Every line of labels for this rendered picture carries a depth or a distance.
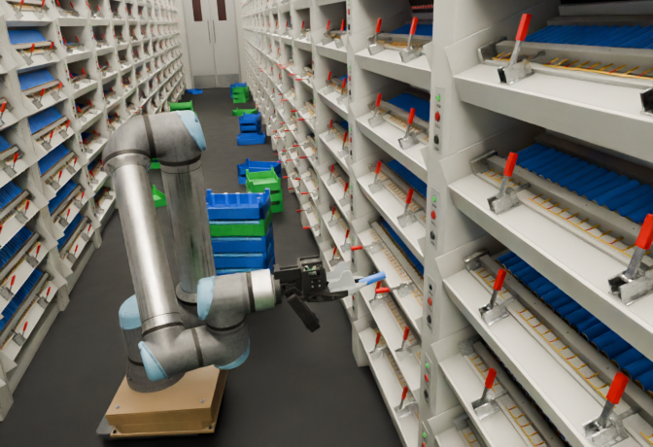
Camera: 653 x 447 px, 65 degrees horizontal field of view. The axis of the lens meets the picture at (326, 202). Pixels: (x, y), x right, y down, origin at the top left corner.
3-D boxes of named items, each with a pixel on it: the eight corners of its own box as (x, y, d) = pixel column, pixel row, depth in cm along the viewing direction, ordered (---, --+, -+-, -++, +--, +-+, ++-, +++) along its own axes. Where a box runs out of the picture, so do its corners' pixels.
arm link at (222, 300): (200, 306, 118) (193, 269, 114) (254, 298, 120) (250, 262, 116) (198, 331, 110) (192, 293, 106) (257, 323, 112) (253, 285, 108)
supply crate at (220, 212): (197, 220, 227) (194, 203, 224) (209, 204, 246) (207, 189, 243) (263, 219, 225) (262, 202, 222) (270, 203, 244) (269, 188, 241)
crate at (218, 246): (201, 253, 232) (199, 236, 229) (213, 234, 251) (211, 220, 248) (266, 252, 230) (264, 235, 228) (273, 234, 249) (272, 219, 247)
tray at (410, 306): (428, 351, 117) (414, 320, 113) (360, 244, 173) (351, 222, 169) (505, 313, 118) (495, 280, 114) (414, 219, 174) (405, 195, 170)
